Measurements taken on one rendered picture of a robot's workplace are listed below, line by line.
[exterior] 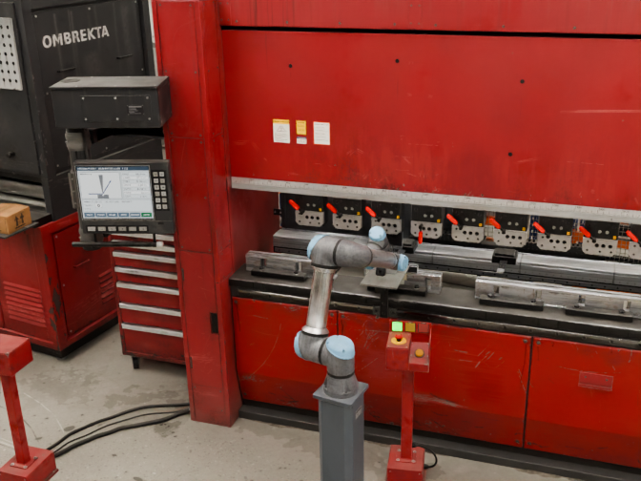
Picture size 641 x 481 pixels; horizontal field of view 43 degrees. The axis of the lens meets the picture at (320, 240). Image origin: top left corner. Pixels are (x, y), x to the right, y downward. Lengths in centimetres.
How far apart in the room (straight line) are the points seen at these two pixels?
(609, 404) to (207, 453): 205
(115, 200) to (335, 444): 152
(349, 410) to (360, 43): 165
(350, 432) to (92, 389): 213
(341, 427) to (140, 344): 199
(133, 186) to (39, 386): 184
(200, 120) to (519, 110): 148
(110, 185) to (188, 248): 56
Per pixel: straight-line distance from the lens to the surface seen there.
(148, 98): 377
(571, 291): 399
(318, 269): 334
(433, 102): 376
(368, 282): 389
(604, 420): 417
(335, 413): 344
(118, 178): 389
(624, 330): 393
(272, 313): 427
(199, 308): 432
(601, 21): 362
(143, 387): 509
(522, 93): 370
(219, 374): 447
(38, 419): 499
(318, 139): 395
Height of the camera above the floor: 263
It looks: 22 degrees down
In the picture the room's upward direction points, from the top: 1 degrees counter-clockwise
